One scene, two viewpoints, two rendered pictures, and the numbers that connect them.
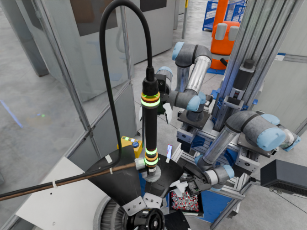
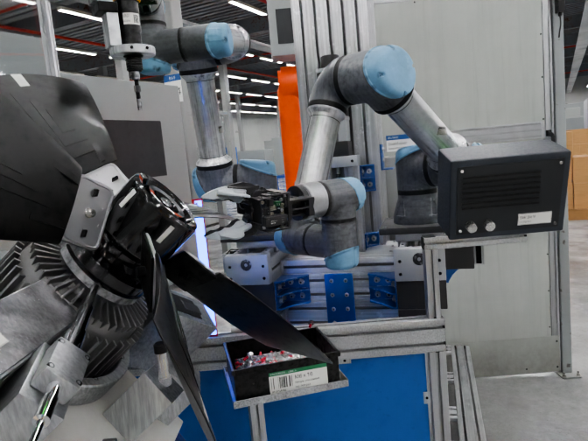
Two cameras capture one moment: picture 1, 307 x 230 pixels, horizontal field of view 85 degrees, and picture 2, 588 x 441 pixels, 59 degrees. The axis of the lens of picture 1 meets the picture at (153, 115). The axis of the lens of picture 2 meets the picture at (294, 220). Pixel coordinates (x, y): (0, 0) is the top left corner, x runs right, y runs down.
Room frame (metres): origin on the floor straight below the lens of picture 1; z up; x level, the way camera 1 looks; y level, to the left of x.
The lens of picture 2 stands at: (-0.57, 0.04, 1.27)
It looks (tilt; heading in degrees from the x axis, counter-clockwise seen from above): 7 degrees down; 343
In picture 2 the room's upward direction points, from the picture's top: 5 degrees counter-clockwise
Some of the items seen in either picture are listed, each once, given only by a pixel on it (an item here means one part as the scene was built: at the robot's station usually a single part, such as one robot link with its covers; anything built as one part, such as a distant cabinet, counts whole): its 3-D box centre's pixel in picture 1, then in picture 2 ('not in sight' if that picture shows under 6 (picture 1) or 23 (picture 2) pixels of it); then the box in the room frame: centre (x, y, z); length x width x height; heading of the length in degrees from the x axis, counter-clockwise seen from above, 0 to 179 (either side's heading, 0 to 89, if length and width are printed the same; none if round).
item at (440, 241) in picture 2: (270, 185); (472, 238); (0.45, -0.71, 1.04); 0.24 x 0.03 x 0.03; 71
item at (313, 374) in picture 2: (184, 200); (280, 362); (0.45, -0.21, 0.85); 0.22 x 0.17 x 0.07; 86
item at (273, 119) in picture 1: (266, 124); (417, 165); (0.81, -0.78, 1.20); 0.13 x 0.12 x 0.14; 27
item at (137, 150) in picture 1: (130, 147); not in sight; (0.75, 0.17, 1.02); 0.16 x 0.10 x 0.11; 71
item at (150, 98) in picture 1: (150, 99); not in sight; (0.32, 0.01, 1.80); 0.04 x 0.04 x 0.03
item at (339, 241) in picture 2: (215, 179); (334, 241); (0.48, -0.37, 1.08); 0.11 x 0.08 x 0.11; 27
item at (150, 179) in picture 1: (148, 167); (122, 24); (0.31, 0.02, 1.50); 0.09 x 0.07 x 0.10; 106
